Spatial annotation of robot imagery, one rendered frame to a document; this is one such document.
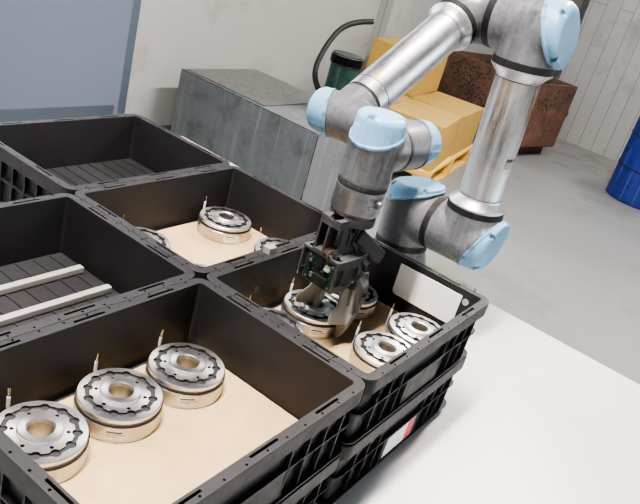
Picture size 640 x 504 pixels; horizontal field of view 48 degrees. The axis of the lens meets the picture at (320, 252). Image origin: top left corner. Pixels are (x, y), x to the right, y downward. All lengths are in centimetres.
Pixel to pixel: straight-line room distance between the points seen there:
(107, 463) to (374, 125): 54
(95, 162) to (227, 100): 237
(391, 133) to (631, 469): 78
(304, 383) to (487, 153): 65
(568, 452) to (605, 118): 673
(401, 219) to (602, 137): 655
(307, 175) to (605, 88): 482
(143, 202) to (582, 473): 90
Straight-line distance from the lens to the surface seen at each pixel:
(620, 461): 146
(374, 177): 102
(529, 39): 135
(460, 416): 135
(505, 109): 139
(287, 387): 98
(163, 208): 138
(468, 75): 663
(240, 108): 391
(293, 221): 141
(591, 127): 802
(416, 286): 129
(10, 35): 367
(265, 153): 382
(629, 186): 633
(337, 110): 116
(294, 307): 117
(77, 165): 161
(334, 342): 116
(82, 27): 386
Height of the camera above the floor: 143
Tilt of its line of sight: 24 degrees down
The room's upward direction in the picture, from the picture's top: 16 degrees clockwise
